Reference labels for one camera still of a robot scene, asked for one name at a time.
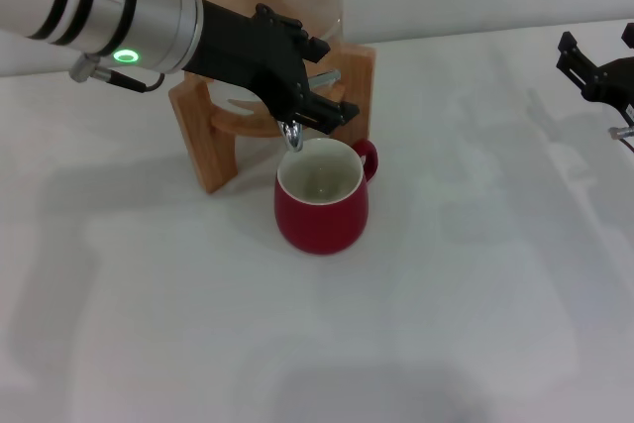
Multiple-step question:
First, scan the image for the wooden dispenser stand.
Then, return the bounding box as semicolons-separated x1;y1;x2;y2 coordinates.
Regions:
167;44;377;195

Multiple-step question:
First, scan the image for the chrome faucet with lever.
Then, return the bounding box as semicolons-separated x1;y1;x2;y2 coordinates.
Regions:
275;69;344;154

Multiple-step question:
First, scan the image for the red cup with white inside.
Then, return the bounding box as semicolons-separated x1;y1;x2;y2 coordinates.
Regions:
274;138;380;257

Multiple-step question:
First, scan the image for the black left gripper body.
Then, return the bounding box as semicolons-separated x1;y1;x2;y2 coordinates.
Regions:
182;0;312;113

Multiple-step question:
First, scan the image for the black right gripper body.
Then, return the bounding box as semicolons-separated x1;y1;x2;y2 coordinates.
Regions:
581;57;634;123

